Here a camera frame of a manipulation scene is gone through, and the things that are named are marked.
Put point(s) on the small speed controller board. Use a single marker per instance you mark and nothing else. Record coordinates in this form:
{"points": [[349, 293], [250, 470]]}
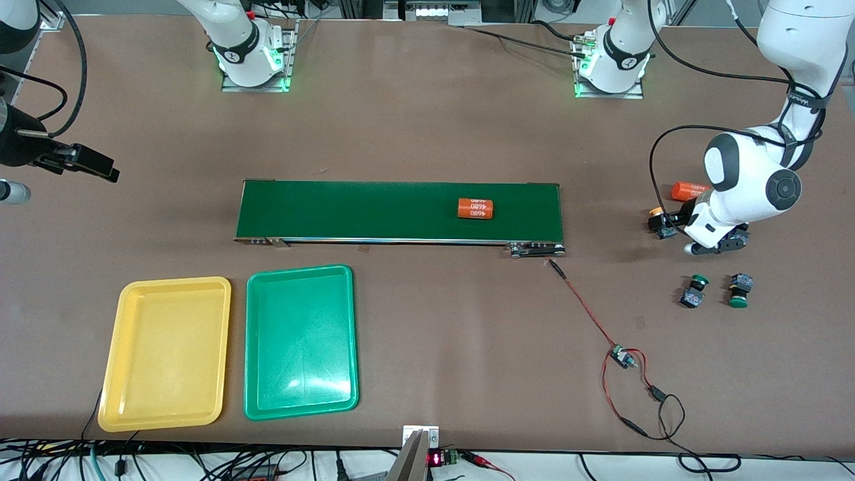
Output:
{"points": [[621, 356]]}

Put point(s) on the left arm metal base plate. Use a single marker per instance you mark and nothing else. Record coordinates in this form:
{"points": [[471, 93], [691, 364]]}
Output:
{"points": [[611, 95]]}

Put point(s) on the red clip lead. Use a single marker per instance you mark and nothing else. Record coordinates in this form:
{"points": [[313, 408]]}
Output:
{"points": [[477, 459]]}

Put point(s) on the green plastic tray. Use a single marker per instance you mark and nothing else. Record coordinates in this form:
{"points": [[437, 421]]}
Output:
{"points": [[300, 341]]}

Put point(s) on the aluminium frame with light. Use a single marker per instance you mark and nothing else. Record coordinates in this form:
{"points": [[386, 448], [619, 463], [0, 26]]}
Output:
{"points": [[431, 12]]}

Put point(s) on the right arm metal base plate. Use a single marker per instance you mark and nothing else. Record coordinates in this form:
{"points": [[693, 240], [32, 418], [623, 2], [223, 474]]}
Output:
{"points": [[257, 88]]}

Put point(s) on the red digit display module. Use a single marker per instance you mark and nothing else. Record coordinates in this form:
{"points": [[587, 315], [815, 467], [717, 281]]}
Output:
{"points": [[435, 459]]}

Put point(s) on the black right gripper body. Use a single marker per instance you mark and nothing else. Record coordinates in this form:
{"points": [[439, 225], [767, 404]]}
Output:
{"points": [[19, 141]]}

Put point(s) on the yellow plastic tray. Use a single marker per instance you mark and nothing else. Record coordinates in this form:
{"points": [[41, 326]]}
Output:
{"points": [[167, 354]]}

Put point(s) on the orange cylinder with white print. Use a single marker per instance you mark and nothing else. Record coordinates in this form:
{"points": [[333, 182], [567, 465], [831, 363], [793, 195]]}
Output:
{"points": [[475, 209], [685, 192]]}

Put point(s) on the green conveyor belt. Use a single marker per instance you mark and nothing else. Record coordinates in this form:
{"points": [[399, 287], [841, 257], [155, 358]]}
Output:
{"points": [[334, 214]]}

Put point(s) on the red black power lead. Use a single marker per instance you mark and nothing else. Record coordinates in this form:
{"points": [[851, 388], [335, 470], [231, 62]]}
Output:
{"points": [[656, 393]]}

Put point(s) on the grey metal camera bracket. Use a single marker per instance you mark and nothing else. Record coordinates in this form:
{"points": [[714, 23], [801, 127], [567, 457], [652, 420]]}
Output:
{"points": [[411, 461]]}

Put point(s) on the green push button switch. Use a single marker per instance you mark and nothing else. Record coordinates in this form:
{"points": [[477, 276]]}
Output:
{"points": [[739, 300], [692, 297]]}

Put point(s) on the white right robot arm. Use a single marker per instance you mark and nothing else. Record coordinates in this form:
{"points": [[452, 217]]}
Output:
{"points": [[234, 40]]}

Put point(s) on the aluminium frame profile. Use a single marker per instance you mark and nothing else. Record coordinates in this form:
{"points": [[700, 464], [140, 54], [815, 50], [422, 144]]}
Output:
{"points": [[53, 23]]}

